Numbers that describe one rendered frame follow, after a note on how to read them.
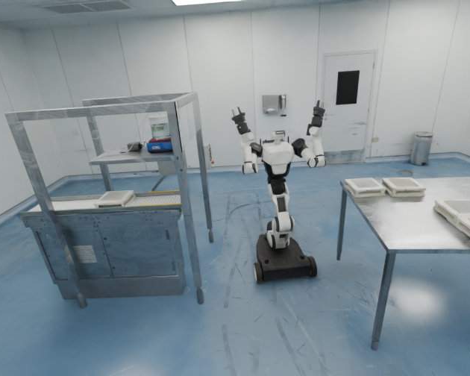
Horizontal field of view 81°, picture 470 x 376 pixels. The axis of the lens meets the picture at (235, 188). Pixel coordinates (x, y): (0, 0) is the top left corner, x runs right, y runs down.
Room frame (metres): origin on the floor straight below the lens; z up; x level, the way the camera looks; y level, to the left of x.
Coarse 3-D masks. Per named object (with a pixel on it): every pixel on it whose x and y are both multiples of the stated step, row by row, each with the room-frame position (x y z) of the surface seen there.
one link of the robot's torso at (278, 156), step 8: (288, 136) 2.53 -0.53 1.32; (264, 144) 2.45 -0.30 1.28; (272, 144) 2.43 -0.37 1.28; (280, 144) 2.39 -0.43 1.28; (288, 144) 2.39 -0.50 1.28; (264, 152) 2.35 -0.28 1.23; (272, 152) 2.31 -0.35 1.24; (280, 152) 2.32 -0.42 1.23; (288, 152) 2.32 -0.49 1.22; (264, 160) 2.34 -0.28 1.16; (272, 160) 2.31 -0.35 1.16; (280, 160) 2.32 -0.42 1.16; (288, 160) 2.32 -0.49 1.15; (272, 168) 2.33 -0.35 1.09; (280, 168) 2.33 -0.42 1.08; (288, 168) 2.35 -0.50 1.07; (272, 176) 2.34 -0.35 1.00; (280, 176) 2.36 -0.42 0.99
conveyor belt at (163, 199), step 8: (80, 200) 2.25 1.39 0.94; (88, 200) 2.24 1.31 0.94; (96, 200) 2.22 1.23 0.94; (136, 200) 2.16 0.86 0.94; (144, 200) 2.15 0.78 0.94; (152, 200) 2.14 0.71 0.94; (160, 200) 2.12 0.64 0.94; (168, 200) 2.11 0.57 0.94; (176, 200) 2.10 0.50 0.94; (32, 208) 2.15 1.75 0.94; (56, 208) 2.11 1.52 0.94; (64, 208) 2.10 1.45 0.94; (72, 208) 2.09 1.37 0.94; (80, 208) 2.07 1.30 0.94; (176, 208) 1.96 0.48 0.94
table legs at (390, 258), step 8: (344, 192) 2.34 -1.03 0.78; (344, 200) 2.34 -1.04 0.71; (344, 208) 2.34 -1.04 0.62; (344, 216) 2.34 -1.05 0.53; (344, 224) 2.34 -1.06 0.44; (336, 256) 2.36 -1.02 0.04; (392, 256) 1.33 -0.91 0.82; (384, 264) 1.37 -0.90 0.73; (392, 264) 1.33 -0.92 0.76; (384, 272) 1.35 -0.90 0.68; (384, 280) 1.33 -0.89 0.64; (384, 288) 1.33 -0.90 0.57; (384, 296) 1.33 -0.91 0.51; (384, 304) 1.33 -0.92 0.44; (376, 312) 1.36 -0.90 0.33; (384, 312) 1.33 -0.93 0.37; (376, 320) 1.34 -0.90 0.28; (376, 328) 1.33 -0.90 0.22; (376, 336) 1.33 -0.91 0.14; (376, 344) 1.33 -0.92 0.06
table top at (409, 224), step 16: (432, 192) 2.00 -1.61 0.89; (448, 192) 1.98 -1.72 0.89; (464, 192) 1.96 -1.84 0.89; (368, 208) 1.82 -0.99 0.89; (384, 208) 1.80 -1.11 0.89; (400, 208) 1.78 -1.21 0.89; (416, 208) 1.76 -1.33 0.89; (432, 208) 1.75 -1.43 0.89; (368, 224) 1.64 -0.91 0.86; (384, 224) 1.58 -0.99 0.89; (400, 224) 1.57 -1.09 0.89; (416, 224) 1.55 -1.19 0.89; (432, 224) 1.54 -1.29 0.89; (448, 224) 1.53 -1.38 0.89; (384, 240) 1.40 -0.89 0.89; (400, 240) 1.39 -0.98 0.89; (416, 240) 1.37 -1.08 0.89; (432, 240) 1.36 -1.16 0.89; (448, 240) 1.35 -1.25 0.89; (464, 240) 1.34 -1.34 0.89
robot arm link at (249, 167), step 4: (244, 152) 2.18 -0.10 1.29; (248, 152) 2.16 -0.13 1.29; (244, 156) 2.16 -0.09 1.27; (248, 156) 2.14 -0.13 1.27; (244, 160) 2.14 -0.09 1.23; (248, 160) 2.12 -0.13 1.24; (244, 164) 2.13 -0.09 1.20; (248, 164) 2.11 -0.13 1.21; (252, 164) 2.12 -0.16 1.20; (244, 168) 2.12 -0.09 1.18; (248, 168) 2.11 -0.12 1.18; (252, 168) 2.10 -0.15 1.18; (244, 172) 2.13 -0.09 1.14; (248, 172) 2.12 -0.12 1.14; (252, 172) 2.12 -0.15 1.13; (256, 172) 2.12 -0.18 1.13
